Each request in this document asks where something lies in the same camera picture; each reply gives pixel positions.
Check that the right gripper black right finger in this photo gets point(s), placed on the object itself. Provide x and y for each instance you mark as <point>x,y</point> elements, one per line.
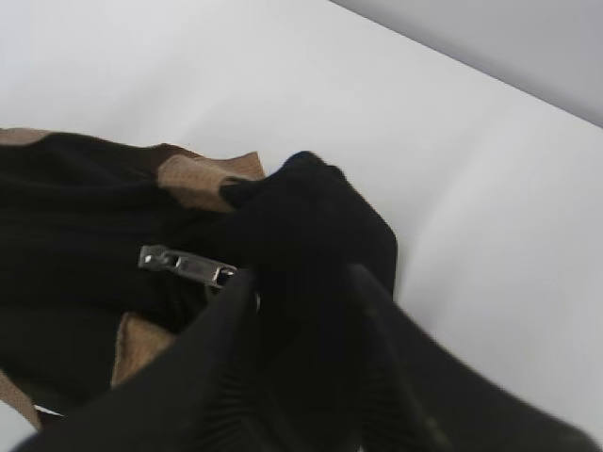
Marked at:
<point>416,396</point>

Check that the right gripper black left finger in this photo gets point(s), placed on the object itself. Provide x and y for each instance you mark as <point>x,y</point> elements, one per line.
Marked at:
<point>193,397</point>

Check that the black bag with tan handles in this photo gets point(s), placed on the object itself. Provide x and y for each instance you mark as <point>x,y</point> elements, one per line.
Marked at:
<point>78,313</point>

